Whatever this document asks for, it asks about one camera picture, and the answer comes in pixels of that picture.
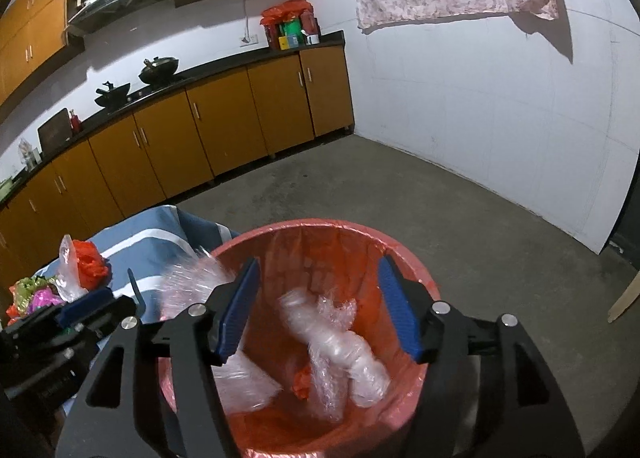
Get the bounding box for black wok with lid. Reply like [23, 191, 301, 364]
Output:
[139, 56, 179, 87]

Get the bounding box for magenta plastic bag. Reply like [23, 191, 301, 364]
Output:
[27, 287, 65, 314]

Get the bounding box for blue white striped cloth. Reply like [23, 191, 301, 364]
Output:
[34, 203, 241, 324]

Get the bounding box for clear jar on counter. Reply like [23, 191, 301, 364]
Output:
[18, 137, 41, 171]

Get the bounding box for beige plastic stool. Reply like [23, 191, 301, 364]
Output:
[608, 272, 640, 324]

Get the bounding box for small red plastic bag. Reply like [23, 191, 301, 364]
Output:
[73, 239, 111, 291]

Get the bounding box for clear bubble wrap bundle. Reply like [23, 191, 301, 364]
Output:
[279, 288, 390, 422]

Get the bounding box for clear plastic wrap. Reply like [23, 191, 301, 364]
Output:
[54, 235, 87, 303]

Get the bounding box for red bottle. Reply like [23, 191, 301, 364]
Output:
[70, 110, 81, 134]

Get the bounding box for red plastic trash basket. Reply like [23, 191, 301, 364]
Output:
[160, 219, 436, 457]

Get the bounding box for lower wooden kitchen cabinets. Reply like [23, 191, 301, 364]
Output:
[1, 34, 355, 287]

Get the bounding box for red bag with containers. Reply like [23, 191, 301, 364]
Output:
[260, 0, 320, 51]

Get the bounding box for dark cutting board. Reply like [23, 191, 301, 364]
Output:
[38, 107, 73, 156]

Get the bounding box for black wok with utensil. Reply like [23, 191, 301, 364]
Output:
[94, 81, 130, 111]

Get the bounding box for olive green wrapper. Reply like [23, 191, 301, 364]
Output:
[10, 276, 53, 313]

